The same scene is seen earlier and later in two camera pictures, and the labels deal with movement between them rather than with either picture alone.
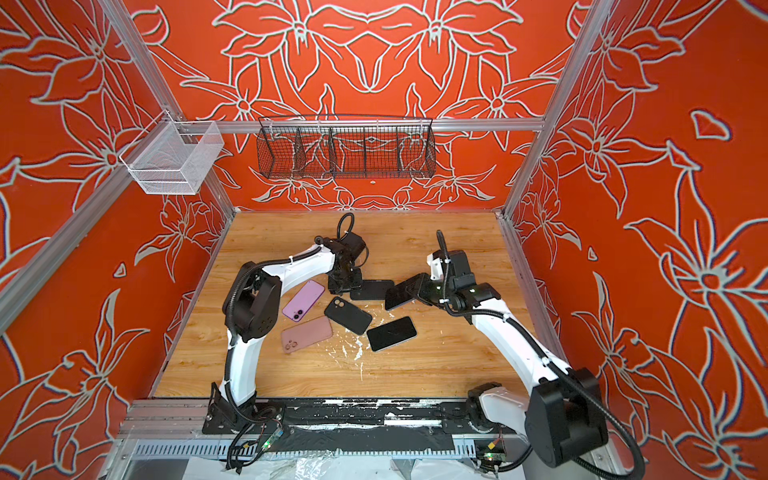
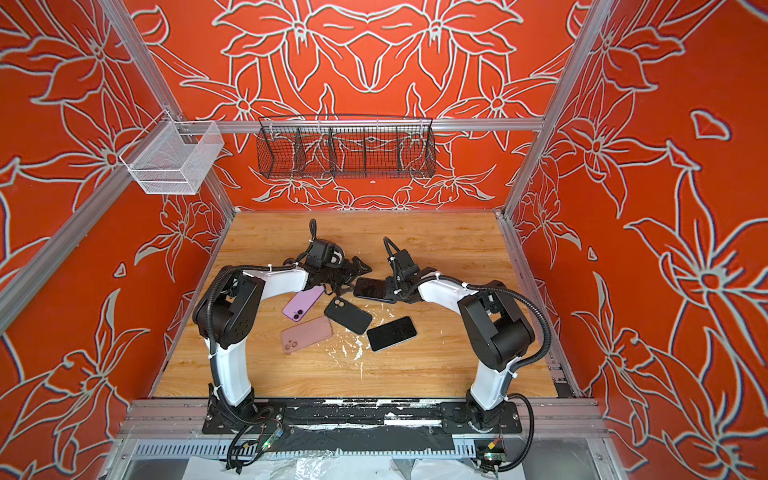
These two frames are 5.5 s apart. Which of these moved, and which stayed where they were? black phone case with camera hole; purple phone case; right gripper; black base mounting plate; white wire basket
Moved: right gripper
Stayed: white wire basket; purple phone case; black phone case with camera hole; black base mounting plate
